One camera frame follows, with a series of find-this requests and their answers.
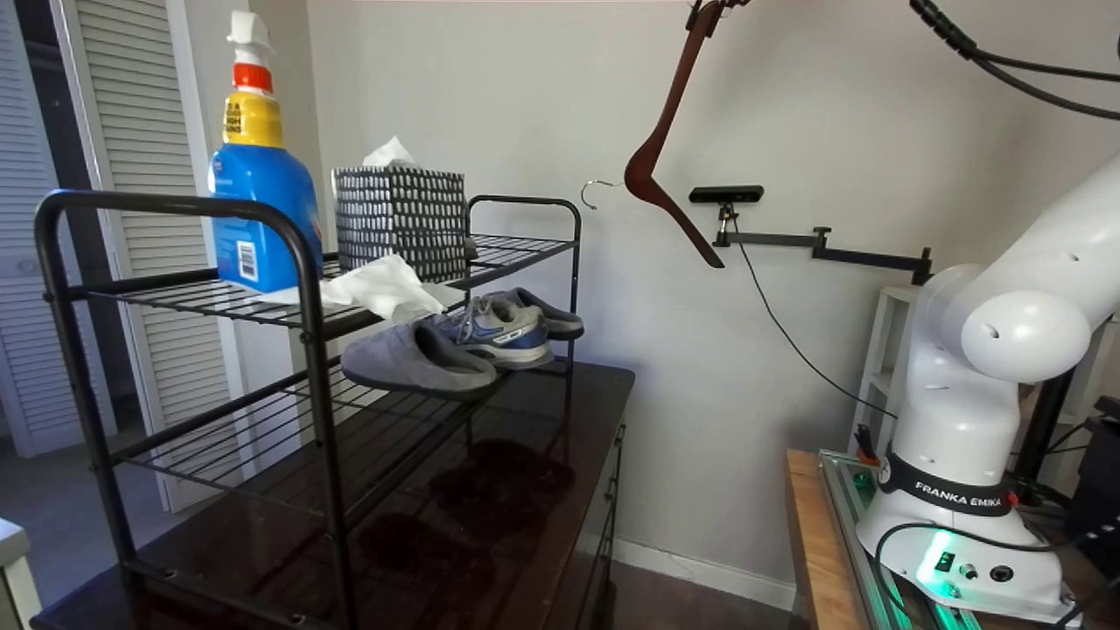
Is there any brown wooden clothes hanger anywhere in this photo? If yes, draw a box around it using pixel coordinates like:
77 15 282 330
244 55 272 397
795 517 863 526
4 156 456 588
579 0 753 272

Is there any dark grey shoe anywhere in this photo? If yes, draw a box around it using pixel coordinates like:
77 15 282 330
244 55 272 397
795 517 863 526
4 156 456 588
506 285 588 342

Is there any black metal shoe rack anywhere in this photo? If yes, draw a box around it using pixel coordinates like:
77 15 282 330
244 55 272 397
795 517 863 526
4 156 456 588
32 189 588 630

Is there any grey blue sneaker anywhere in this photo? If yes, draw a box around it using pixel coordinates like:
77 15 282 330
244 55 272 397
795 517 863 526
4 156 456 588
449 292 559 376

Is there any grey slipper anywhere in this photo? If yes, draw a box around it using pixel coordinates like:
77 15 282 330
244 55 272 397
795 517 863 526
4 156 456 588
341 320 504 399

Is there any white crumpled cloth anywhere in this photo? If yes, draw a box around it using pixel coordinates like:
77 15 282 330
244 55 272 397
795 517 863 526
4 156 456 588
258 249 449 330

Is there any patterned tissue box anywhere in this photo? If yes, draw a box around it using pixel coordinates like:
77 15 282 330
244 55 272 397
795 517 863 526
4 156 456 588
331 138 471 286

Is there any dark wooden dresser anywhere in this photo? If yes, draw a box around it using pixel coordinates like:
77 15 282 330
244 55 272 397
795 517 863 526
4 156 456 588
32 361 641 630

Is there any blue yellow spray bottle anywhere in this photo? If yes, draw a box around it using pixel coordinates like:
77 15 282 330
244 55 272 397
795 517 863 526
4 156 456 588
207 7 326 294

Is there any wooden table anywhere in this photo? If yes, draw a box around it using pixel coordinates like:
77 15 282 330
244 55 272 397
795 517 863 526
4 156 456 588
782 449 870 630

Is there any white louvered closet door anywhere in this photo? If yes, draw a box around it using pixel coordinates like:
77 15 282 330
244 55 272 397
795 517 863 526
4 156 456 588
48 0 256 517

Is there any white door with knob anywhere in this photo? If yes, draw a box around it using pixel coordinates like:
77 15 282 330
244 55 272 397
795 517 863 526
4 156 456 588
0 0 83 461

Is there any black control box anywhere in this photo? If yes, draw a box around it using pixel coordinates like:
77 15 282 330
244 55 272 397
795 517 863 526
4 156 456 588
1063 391 1120 554

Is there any white furniture corner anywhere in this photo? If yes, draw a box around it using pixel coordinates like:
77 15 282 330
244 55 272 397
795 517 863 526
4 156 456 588
0 517 44 630

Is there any black stereo camera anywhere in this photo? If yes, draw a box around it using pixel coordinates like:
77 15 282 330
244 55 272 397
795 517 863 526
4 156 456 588
685 183 769 211

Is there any thin black camera cable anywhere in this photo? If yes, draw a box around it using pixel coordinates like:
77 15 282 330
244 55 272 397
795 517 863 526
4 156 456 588
730 237 902 417

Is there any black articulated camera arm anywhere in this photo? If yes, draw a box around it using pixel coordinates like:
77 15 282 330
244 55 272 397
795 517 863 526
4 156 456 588
709 204 939 292

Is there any white shelf frame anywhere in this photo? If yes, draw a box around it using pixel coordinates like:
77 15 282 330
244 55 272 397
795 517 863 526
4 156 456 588
846 285 923 464

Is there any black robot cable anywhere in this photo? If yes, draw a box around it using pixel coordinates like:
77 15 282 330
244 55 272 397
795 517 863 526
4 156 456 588
905 0 1120 124

